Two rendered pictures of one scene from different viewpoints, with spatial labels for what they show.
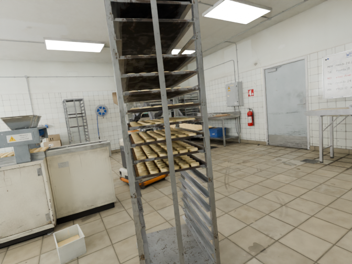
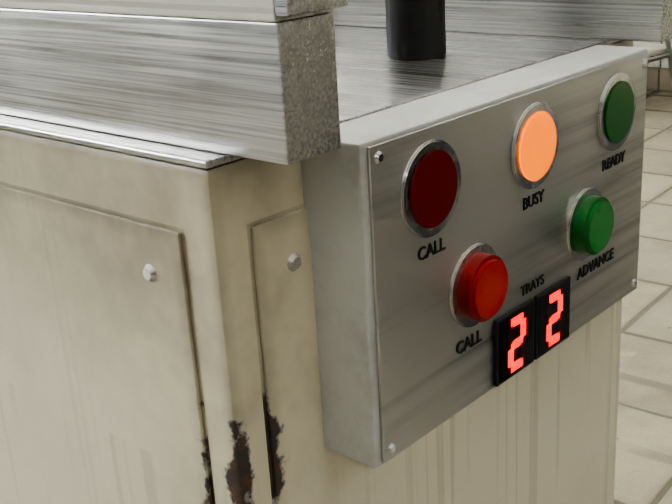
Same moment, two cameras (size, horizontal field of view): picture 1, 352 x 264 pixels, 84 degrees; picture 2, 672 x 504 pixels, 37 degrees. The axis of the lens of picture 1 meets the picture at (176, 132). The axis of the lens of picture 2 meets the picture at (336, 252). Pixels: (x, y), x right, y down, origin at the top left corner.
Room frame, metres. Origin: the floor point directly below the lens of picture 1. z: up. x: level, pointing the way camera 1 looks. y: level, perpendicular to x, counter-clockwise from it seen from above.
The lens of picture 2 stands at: (2.43, 0.56, 0.93)
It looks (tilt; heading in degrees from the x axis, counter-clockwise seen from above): 20 degrees down; 69
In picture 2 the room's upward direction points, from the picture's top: 4 degrees counter-clockwise
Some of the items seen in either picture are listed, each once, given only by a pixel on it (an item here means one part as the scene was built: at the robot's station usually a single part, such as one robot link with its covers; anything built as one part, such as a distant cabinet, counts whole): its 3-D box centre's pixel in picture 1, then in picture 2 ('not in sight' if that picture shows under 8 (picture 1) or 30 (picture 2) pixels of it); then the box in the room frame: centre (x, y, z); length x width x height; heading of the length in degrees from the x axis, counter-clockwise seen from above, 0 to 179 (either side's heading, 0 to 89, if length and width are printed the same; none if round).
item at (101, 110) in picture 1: (102, 121); not in sight; (6.39, 2.32, 1.10); 0.41 x 0.17 x 1.10; 120
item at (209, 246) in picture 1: (194, 223); not in sight; (1.42, -0.07, 0.33); 0.64 x 0.03 x 0.03; 15
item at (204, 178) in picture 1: (188, 166); not in sight; (1.42, -0.07, 0.78); 0.64 x 0.03 x 0.03; 15
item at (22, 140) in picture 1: (28, 143); not in sight; (2.28, 1.73, 1.01); 0.72 x 0.33 x 0.34; 27
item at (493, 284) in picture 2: not in sight; (476, 285); (2.63, 0.92, 0.76); 0.03 x 0.02 x 0.03; 27
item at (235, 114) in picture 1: (211, 128); not in sight; (6.60, -1.21, 0.49); 1.90 x 0.72 x 0.98; 30
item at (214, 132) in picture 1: (217, 132); not in sight; (6.34, -1.35, 0.36); 0.47 x 0.38 x 0.26; 122
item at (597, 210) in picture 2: not in sight; (587, 224); (2.72, 0.96, 0.76); 0.03 x 0.02 x 0.03; 27
